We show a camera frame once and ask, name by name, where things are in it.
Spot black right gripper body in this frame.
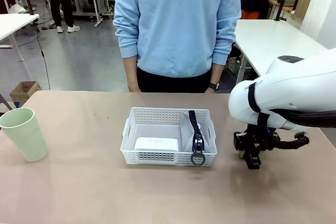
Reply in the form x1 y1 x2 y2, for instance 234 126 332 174
246 124 281 152

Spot black stapler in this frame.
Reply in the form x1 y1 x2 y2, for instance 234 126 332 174
244 150 263 170

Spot grey pencil case black zipper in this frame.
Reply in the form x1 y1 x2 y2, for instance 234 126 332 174
179 110 211 168

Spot white rectangular box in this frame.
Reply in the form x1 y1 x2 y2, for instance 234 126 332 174
134 136 181 153

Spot pale green cup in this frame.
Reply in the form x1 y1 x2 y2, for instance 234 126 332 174
0 107 50 163

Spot person's left forearm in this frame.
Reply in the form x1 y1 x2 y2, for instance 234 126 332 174
210 62 225 84

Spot person's right forearm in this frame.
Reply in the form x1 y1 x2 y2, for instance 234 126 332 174
123 55 139 86

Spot white perforated plastic basket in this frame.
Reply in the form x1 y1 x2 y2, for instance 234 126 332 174
120 106 218 168

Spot person's right hand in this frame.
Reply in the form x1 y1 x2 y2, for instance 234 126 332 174
127 83 142 94

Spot black trousers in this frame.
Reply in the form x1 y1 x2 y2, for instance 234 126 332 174
136 66 213 94

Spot large white table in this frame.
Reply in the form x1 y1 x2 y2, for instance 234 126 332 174
233 19 329 88

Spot light blue sweater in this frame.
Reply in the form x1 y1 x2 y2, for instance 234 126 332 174
112 0 243 79

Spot open cardboard box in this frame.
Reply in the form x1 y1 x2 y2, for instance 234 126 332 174
9 80 43 103

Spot small white table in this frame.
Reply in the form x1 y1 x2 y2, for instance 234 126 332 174
0 13 40 62

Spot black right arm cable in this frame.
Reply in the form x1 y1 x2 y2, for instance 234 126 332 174
272 109 336 151

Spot black floor cable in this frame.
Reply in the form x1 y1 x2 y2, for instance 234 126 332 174
33 23 51 91

